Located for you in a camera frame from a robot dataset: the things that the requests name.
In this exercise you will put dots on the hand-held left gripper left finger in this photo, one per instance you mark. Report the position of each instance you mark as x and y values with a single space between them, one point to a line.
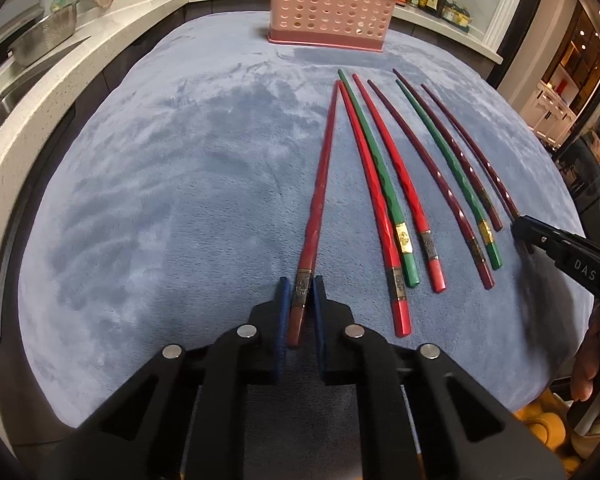
281 315

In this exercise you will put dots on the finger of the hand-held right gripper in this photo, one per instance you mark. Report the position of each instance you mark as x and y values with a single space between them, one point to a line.
535 235

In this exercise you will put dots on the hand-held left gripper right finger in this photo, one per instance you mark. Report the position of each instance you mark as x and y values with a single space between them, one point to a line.
321 320

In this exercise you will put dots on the green chopstick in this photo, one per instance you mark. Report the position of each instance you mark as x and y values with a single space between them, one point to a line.
494 255
411 270

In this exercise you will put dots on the maroon chopstick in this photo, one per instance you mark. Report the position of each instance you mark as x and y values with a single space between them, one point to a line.
490 212
504 192
486 275

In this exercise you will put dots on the red chopstick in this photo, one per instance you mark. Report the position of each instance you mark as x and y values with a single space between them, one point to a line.
320 185
435 272
386 245

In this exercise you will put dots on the pink perforated plastic basket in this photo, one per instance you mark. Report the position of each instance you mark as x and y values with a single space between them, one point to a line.
325 10

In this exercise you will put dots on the person's right hand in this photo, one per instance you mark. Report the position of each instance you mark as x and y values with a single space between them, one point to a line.
587 360

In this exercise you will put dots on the white background cabinet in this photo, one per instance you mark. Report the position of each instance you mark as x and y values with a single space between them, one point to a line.
555 110

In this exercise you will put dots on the blue-grey plush blanket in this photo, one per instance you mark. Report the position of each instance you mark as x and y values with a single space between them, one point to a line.
180 185

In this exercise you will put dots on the yellow plush object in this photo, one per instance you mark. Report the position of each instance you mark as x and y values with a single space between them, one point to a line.
545 425

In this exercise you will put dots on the green spice jar rack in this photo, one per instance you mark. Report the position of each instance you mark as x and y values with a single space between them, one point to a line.
457 15

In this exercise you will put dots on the white kitchen counter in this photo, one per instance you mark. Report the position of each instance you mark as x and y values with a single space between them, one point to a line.
130 15

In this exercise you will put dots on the steel kitchen sink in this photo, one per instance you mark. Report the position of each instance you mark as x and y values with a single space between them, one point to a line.
10 107

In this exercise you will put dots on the green dish soap bottle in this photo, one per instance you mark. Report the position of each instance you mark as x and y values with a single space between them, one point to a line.
58 5

